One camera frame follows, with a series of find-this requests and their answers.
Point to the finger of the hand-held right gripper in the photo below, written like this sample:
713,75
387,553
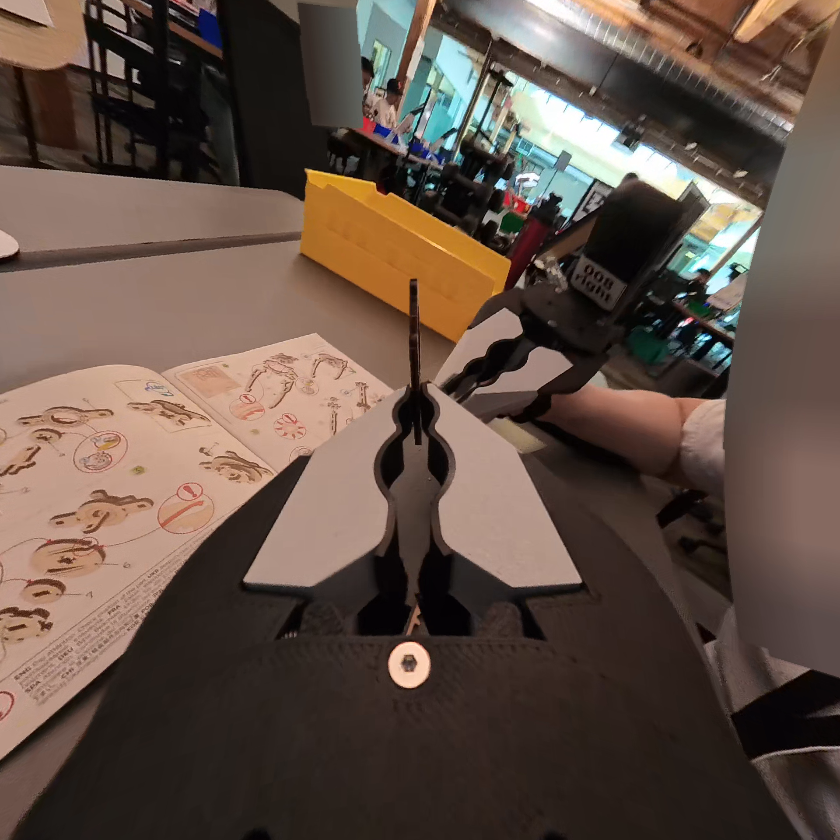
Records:
489,334
544,367

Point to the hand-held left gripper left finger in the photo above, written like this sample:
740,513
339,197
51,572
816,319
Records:
321,512

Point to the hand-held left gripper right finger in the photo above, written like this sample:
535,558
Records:
499,512

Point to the thin dark wooden model part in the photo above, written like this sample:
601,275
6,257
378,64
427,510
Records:
414,341

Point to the person's right hand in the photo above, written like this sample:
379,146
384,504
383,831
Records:
623,426

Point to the red cylinder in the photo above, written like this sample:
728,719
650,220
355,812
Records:
531,249

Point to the yellow plastic bin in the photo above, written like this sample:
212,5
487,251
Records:
394,262

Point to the black dumbbell rack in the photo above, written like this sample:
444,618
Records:
472,190

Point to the black office chair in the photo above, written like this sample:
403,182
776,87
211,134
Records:
692,525

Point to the assembly instruction booklet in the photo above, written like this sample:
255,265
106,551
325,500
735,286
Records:
131,459

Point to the black partition panel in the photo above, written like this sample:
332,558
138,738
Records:
269,98

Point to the person's striped shirt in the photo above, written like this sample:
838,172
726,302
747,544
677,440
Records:
774,709

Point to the white flat object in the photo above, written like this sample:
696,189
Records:
6,246

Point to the blue storage bin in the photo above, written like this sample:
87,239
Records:
210,29

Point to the black metal rack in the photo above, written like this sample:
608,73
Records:
124,79

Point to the round wooden board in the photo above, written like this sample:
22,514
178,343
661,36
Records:
33,39

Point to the silver air duct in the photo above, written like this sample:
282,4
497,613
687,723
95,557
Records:
689,85

